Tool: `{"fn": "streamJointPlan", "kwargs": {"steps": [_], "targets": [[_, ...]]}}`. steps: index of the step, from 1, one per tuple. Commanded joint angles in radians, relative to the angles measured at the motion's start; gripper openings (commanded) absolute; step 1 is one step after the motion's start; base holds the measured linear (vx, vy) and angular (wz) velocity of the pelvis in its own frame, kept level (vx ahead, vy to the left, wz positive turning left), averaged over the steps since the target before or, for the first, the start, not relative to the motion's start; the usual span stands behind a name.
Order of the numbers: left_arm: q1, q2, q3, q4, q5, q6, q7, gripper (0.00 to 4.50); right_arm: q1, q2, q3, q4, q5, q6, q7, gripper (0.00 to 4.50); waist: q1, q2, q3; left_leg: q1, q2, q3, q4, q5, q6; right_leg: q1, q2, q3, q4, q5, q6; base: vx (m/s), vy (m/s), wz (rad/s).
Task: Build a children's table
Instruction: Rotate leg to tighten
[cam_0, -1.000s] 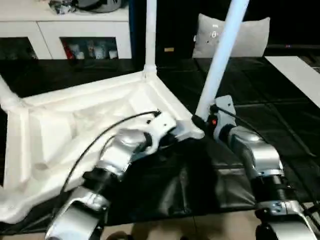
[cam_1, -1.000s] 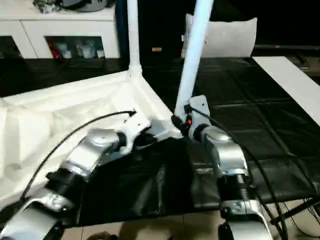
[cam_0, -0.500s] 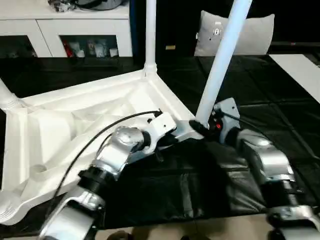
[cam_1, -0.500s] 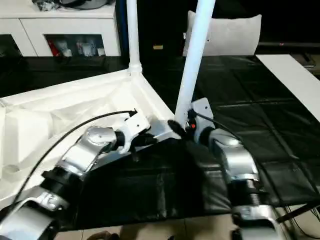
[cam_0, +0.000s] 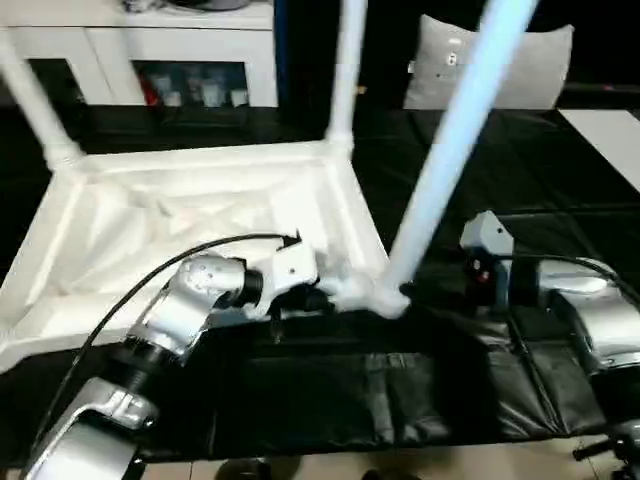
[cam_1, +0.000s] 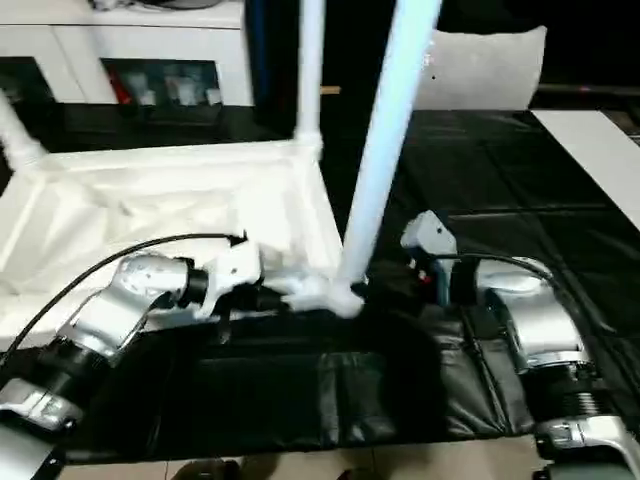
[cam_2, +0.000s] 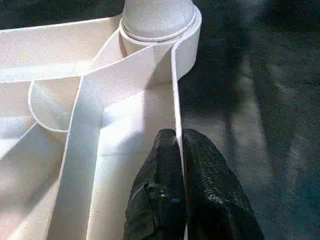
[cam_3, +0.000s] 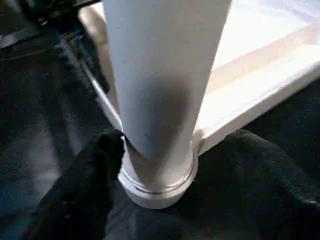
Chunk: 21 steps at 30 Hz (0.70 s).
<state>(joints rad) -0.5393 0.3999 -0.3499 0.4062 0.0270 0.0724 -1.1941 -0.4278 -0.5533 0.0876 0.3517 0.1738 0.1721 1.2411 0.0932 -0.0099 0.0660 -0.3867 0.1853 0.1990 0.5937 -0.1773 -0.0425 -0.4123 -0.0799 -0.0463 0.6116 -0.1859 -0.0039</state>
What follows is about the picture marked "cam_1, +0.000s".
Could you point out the white plastic table top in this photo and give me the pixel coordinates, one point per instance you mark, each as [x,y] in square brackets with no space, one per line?
[150,200]

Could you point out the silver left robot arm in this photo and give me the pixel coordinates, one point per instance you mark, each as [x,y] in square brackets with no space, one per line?
[110,310]

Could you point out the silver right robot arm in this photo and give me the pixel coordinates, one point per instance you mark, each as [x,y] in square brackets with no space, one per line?
[530,320]

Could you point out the black work mat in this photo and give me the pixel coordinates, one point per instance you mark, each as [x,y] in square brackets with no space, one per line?
[560,220]

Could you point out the white board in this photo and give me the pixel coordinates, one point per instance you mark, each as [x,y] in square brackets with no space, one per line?
[595,150]

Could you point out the grey white pillow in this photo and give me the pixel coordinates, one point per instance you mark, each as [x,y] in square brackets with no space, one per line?
[490,70]

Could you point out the white glass-door cabinet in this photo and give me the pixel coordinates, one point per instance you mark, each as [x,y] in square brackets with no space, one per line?
[60,45]

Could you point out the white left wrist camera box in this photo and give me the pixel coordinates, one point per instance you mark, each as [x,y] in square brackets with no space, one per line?
[225,275]

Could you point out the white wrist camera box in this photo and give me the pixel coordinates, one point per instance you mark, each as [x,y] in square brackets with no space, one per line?
[428,238]
[225,275]

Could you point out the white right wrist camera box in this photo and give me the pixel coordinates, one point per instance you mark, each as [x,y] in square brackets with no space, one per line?
[428,238]

